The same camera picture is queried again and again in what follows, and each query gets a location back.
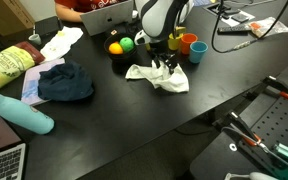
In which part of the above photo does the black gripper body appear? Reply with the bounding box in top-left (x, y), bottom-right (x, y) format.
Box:
top-left (148, 39), bottom-right (180, 65)

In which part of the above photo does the white terry towel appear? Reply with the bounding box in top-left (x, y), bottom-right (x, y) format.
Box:
top-left (124, 59), bottom-right (191, 94)

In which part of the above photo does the person's right forearm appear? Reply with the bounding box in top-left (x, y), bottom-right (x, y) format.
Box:
top-left (54, 2), bottom-right (86, 23)

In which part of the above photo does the orange plastic cup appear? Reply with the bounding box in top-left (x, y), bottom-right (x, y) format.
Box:
top-left (180, 32), bottom-right (199, 56)

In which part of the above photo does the blue plastic cup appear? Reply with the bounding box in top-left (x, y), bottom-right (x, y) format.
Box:
top-left (188, 40), bottom-right (209, 65)

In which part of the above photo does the green ball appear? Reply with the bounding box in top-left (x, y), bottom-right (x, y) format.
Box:
top-left (118, 36), bottom-right (136, 53)

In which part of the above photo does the orange ball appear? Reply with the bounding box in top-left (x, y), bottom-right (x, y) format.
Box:
top-left (108, 41), bottom-right (125, 56)

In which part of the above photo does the blue booklet with orange edge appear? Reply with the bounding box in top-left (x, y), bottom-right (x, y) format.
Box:
top-left (193, 0), bottom-right (214, 7)

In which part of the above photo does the silver laptop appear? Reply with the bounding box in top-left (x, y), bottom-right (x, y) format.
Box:
top-left (79, 0), bottom-right (134, 37)

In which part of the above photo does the black TV remote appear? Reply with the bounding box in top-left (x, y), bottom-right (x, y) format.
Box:
top-left (216, 24), bottom-right (252, 35)

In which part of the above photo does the white paper sheet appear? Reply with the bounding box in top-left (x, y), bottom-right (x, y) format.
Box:
top-left (220, 9), bottom-right (256, 28)

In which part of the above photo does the black desk stand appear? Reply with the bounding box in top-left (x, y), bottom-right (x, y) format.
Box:
top-left (213, 1), bottom-right (242, 16)

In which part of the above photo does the black handheld device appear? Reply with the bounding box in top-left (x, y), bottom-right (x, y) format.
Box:
top-left (231, 12), bottom-right (250, 24)

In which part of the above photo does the person torso in red shirt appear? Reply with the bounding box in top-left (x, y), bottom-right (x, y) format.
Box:
top-left (54, 0), bottom-right (126, 13)

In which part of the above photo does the dark blue cloth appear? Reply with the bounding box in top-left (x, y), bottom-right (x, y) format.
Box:
top-left (37, 62), bottom-right (95, 102)

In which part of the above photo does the white stained paper napkin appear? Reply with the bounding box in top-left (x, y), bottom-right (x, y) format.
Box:
top-left (39, 26), bottom-right (85, 63)

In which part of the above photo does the clear plastic parts bag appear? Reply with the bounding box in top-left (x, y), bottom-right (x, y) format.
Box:
top-left (244, 16), bottom-right (288, 40)

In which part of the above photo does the small grey cup with spoon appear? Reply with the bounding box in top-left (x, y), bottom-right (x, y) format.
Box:
top-left (27, 23), bottom-right (43, 47)

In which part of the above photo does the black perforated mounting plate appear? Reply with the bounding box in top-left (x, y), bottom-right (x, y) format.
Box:
top-left (189, 63), bottom-right (288, 180)

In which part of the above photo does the pale lavender notebook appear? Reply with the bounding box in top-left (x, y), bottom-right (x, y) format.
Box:
top-left (20, 57), bottom-right (66, 107)

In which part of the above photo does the white cylindrical object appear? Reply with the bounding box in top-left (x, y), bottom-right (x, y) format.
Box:
top-left (223, 171), bottom-right (279, 180)

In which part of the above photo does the teal metal water bottle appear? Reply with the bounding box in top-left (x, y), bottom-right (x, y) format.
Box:
top-left (0, 86), bottom-right (56, 136)

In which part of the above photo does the yellow potato chips bag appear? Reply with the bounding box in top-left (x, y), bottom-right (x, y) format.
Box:
top-left (0, 41), bottom-right (46, 92)

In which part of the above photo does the brown cardboard box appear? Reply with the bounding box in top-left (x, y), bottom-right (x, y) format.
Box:
top-left (0, 0), bottom-right (36, 37)

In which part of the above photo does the grey laptop with dark lid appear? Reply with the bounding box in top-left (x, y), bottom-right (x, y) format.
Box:
top-left (0, 105), bottom-right (27, 180)

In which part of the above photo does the black robot cable with connector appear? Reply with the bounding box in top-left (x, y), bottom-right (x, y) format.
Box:
top-left (211, 0), bottom-right (288, 55)

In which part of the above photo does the black clamp with orange handle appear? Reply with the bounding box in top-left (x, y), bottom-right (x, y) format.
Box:
top-left (221, 111), bottom-right (264, 148)
top-left (261, 75), bottom-right (288, 102)

